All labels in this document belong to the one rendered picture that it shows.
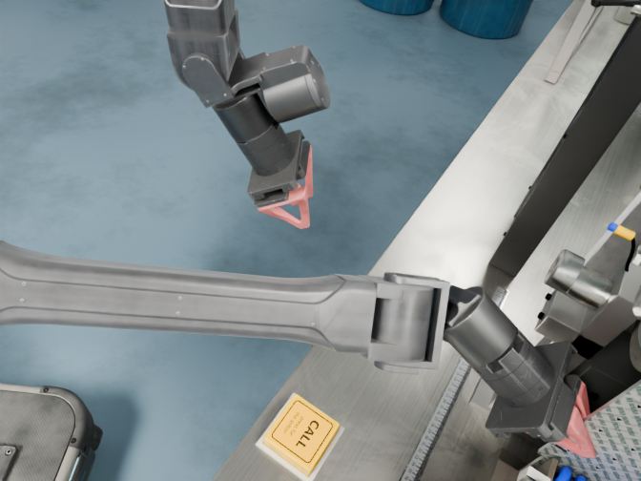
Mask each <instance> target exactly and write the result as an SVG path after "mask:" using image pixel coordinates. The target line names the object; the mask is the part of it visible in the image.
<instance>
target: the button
mask: <svg viewBox="0 0 641 481"><path fill-rule="evenodd" d="M339 427H340V424H339V423H338V422H336V421H335V420H333V419H332V418H330V417H329V416H327V415H326V414H325V413H323V412H322V411H320V410H319V409H317V408H315V407H314V406H313V405H311V404H310V403H308V402H307V401H305V400H304V399H302V398H301V397H300V396H299V395H298V394H295V395H294V396H293V398H292V399H291V401H290V402H289V403H288V405H287V406H286V407H285V409H284V410H283V412H282V413H281V414H280V416H279V417H278V419H277V420H276V422H275V423H274V424H273V426H272V427H270V429H269V430H268V432H267V433H266V434H265V436H264V440H263V444H264V445H265V446H267V447H268V448H269V449H271V450H272V451H274V452H275V453H276V454H278V455H279V456H280V457H282V458H283V459H284V460H286V461H287V462H288V463H290V464H291V465H292V466H294V467H295V468H296V469H298V470H299V471H301V472H302V473H304V474H305V475H306V476H309V475H310V474H311V473H312V471H313V469H314V468H315V467H316V465H317V464H318V462H319V461H320V459H321V457H322V456H323V454H324V452H325V451H326V449H327V448H328V446H329V444H330V443H331V441H332V440H333V438H334V436H335V435H336V433H337V432H338V429H339Z"/></svg>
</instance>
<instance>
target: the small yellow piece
mask: <svg viewBox="0 0 641 481"><path fill-rule="evenodd" d="M607 229H608V230H609V231H611V232H613V234H616V235H618V236H620V237H622V238H624V239H626V240H628V241H631V252H630V254H629V257H628V259H627V262H626V265H625V271H627V272H629V268H630V263H631V259H632V257H633V254H634V251H635V238H634V236H635V232H633V231H631V230H630V229H627V228H625V227H623V226H621V225H618V224H616V223H614V222H611V223H610V224H609V226H608V228H607Z"/></svg>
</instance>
